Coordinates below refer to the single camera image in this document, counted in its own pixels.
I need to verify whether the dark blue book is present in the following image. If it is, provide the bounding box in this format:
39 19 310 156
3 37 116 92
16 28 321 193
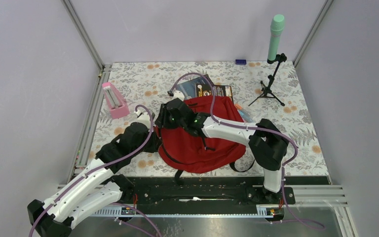
172 74 214 100

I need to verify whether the black cover book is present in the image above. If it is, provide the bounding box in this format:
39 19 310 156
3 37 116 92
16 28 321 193
196 84 233 100

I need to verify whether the red backpack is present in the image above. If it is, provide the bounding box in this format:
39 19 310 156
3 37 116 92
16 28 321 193
155 96 246 185

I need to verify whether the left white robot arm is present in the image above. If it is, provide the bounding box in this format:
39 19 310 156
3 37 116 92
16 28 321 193
27 105 154 237

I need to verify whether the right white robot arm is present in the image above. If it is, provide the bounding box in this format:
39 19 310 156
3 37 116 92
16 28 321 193
155 96 290 203

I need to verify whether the floral table mat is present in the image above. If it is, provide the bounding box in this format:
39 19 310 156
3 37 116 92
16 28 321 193
78 61 329 176

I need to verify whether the pink metronome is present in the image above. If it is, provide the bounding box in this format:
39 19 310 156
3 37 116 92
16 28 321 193
102 82 130 119

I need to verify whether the blue highlighter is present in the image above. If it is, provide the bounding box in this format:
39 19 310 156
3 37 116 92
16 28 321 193
238 110 254 123

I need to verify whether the small blue box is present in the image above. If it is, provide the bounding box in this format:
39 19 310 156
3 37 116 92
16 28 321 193
235 59 247 65

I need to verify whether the black tripod mic stand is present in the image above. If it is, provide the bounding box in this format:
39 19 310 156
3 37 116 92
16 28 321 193
248 53 287 107

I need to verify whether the green microphone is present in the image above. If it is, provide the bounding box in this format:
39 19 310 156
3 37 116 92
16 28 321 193
267 14 285 64

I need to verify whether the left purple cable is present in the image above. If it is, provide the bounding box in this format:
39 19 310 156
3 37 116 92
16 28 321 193
28 104 163 237

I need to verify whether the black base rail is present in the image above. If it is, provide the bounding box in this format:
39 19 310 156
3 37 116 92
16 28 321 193
88 175 331 216

